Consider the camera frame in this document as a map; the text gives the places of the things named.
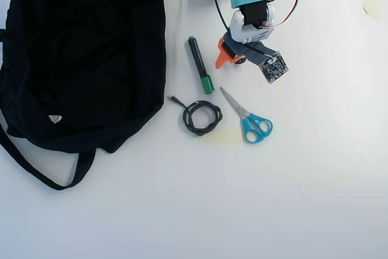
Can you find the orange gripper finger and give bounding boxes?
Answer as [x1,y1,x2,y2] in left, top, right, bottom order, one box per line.
[215,38,247,69]

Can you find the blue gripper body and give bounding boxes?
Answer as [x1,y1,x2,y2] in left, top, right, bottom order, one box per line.
[222,33,275,66]

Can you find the black fabric bag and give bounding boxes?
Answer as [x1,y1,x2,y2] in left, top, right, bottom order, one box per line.
[0,0,167,192]

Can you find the black marker with green cap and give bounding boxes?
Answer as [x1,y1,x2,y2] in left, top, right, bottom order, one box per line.
[185,36,215,95]

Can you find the beige masking tape piece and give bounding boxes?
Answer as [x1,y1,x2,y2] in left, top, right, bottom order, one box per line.
[362,0,380,21]
[199,129,244,144]

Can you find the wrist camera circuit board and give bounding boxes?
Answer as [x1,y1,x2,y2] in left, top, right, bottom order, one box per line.
[258,50,290,86]

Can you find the coiled black usb cable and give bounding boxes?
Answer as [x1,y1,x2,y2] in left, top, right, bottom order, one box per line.
[168,95,224,137]

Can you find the scissors with teal handles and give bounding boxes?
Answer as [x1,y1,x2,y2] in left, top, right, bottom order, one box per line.
[219,86,273,144]

